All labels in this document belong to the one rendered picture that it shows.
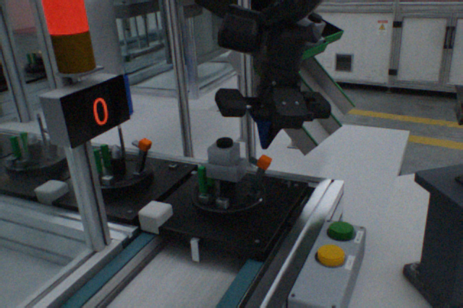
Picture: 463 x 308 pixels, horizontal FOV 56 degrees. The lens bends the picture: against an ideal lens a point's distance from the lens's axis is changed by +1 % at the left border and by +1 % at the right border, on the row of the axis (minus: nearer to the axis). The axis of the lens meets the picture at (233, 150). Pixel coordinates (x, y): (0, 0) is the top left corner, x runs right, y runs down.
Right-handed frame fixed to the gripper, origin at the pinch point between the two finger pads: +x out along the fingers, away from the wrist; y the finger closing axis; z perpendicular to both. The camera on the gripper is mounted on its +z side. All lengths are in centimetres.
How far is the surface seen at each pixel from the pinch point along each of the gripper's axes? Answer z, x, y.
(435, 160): -150, 108, 197
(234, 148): -1.8, 4.6, -4.8
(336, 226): 12.7, 10.8, 10.3
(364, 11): -337, 53, 224
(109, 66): -92, 27, -25
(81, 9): 0.6, -18.0, -29.2
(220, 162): -1.3, 7.1, -7.0
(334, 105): -33.3, 10.9, 32.1
